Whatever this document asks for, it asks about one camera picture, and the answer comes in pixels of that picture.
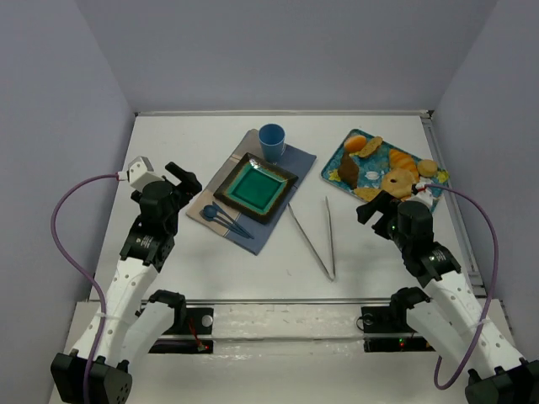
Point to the dark brown croissant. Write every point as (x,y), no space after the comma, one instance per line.
(348,171)

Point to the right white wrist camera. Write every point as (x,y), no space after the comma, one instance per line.
(424,195)

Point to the yellow bread slice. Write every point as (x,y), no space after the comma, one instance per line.
(366,194)

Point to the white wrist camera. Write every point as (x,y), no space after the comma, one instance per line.
(424,195)
(140,173)

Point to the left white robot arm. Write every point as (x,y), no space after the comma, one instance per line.
(98,367)

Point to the pale bagel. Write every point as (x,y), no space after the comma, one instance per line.
(398,183)

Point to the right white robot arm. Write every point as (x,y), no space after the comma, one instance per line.
(444,310)

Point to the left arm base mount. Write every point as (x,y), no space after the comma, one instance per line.
(191,328)

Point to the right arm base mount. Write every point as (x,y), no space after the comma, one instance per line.
(385,327)

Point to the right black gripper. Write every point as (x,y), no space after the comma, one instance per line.
(377,211)

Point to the blue plastic cup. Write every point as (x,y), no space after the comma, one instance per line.
(272,142)

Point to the round orange bun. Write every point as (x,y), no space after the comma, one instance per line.
(355,143)

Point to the metal tongs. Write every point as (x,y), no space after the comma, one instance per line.
(329,273)

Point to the toasted baguette slice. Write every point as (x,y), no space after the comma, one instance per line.
(371,147)

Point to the green square ceramic plate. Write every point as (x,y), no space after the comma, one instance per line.
(256,188)

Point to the aluminium front rail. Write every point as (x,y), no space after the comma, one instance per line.
(298,301)

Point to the blue plastic spoon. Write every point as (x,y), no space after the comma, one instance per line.
(210,211)

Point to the golden croissant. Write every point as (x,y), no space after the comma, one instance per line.
(401,159)

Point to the blue floral tray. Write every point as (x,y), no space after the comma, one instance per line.
(373,168)

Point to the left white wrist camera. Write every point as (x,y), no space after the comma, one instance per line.
(140,173)

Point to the small round pale bun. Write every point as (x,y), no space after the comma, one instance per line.
(427,168)

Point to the blue plastic knife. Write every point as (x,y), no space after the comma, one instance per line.
(226,225)

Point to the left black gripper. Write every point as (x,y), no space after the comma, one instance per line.
(182,188)

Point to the blue patchwork placemat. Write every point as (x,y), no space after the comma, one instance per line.
(293,160)

